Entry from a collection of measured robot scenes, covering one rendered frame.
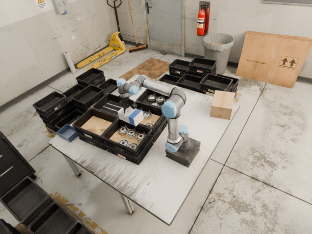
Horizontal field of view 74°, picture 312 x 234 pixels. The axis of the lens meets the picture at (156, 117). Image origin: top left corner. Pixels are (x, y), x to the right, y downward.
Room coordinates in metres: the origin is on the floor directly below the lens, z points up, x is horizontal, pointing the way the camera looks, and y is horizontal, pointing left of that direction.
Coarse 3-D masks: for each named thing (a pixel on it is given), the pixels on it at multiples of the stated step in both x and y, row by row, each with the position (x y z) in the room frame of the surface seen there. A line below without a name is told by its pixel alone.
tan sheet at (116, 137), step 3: (129, 129) 1.52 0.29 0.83; (117, 132) 1.50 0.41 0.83; (138, 132) 1.46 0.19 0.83; (114, 135) 1.46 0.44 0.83; (117, 135) 1.46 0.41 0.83; (120, 135) 1.45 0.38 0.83; (123, 135) 1.45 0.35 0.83; (126, 135) 1.44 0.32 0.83; (111, 138) 1.42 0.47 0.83; (114, 138) 1.42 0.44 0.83; (117, 138) 1.41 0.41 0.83; (120, 138) 1.41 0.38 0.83; (123, 138) 1.40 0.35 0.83; (126, 138) 1.40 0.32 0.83; (129, 138) 1.39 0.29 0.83; (135, 138) 1.38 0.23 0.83; (117, 141) 1.38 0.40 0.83; (129, 141) 1.36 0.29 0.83; (132, 141) 1.35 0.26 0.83; (135, 141) 1.35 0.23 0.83; (138, 144) 1.30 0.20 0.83
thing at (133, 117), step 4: (128, 108) 1.49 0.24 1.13; (120, 112) 1.44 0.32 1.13; (128, 112) 1.43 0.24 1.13; (132, 112) 1.42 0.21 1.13; (136, 112) 1.42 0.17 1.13; (140, 112) 1.41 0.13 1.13; (120, 116) 1.45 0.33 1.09; (128, 116) 1.38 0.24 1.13; (132, 116) 1.37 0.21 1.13; (136, 116) 1.37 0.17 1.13; (140, 116) 1.40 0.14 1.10; (124, 120) 1.42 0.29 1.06; (128, 120) 1.38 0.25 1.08; (132, 120) 1.35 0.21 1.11; (136, 120) 1.35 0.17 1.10; (140, 120) 1.39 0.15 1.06; (132, 124) 1.36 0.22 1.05; (136, 124) 1.34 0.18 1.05
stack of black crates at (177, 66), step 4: (176, 60) 3.57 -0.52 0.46; (180, 60) 3.52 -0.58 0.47; (184, 60) 3.48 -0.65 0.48; (172, 64) 3.45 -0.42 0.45; (176, 64) 3.57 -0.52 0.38; (180, 64) 3.52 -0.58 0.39; (184, 64) 3.47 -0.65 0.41; (188, 64) 3.41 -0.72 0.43; (172, 68) 3.31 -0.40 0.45; (176, 68) 3.25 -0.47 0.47; (180, 68) 3.21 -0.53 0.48; (184, 68) 3.38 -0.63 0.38; (188, 68) 3.36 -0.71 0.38; (172, 72) 3.31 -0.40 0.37; (176, 72) 3.26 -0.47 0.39; (180, 72) 3.21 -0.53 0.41; (184, 72) 3.16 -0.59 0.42; (188, 72) 3.16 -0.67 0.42; (176, 76) 3.26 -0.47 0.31; (180, 76) 3.22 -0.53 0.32
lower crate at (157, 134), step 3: (165, 120) 1.61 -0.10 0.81; (162, 123) 1.56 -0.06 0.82; (165, 123) 1.61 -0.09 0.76; (162, 126) 1.57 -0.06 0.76; (165, 126) 1.61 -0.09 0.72; (159, 129) 1.49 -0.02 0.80; (162, 129) 1.57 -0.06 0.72; (156, 132) 1.45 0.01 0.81; (159, 132) 1.50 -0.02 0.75; (156, 135) 1.46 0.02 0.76; (159, 135) 1.49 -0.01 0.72; (153, 138) 1.41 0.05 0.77; (156, 138) 1.45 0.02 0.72; (153, 141) 1.41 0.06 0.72
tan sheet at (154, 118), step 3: (144, 111) 1.77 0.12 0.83; (153, 114) 1.71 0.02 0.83; (153, 117) 1.65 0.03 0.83; (156, 117) 1.65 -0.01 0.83; (144, 120) 1.63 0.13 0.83; (147, 120) 1.62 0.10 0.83; (150, 120) 1.62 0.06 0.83; (153, 120) 1.61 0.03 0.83; (156, 120) 1.60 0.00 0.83; (144, 123) 1.58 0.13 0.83; (153, 123) 1.56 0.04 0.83
